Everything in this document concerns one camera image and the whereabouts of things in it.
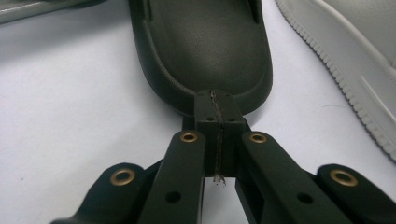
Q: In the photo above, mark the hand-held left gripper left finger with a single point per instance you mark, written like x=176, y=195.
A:
x=207, y=109

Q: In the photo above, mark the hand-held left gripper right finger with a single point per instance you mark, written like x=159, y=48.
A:
x=230, y=124

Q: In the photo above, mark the black slipper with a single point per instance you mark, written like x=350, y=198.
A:
x=202, y=46

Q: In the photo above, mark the white sneaker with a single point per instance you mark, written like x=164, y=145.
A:
x=358, y=37

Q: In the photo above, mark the metal and glass shoe rack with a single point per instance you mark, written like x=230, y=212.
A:
x=18, y=12

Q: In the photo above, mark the light blue table mat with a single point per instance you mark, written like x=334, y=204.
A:
x=62, y=109

